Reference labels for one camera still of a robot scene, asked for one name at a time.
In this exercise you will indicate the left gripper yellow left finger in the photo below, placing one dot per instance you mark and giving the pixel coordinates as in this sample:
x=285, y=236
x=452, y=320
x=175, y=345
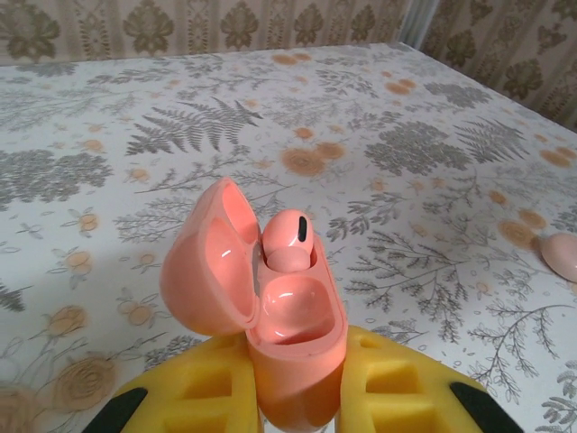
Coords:
x=180, y=397

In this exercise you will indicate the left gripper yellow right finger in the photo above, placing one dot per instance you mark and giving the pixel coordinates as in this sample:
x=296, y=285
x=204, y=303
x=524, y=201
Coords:
x=405, y=397

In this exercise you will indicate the salmon pink earbud charging case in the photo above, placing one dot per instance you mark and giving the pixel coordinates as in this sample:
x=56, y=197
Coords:
x=293, y=374

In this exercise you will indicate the small pink earbud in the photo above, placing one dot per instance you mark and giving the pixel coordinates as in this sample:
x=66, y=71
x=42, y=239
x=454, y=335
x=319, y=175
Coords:
x=281, y=230

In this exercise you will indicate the pink rounded plastic object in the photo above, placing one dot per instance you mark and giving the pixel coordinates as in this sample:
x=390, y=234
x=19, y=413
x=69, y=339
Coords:
x=561, y=259

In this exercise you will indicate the floral patterned tablecloth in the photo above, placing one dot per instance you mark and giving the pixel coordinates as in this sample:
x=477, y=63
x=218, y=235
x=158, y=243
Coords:
x=135, y=180

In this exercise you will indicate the aluminium corner post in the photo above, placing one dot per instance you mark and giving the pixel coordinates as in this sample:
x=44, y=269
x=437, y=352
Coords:
x=412, y=20

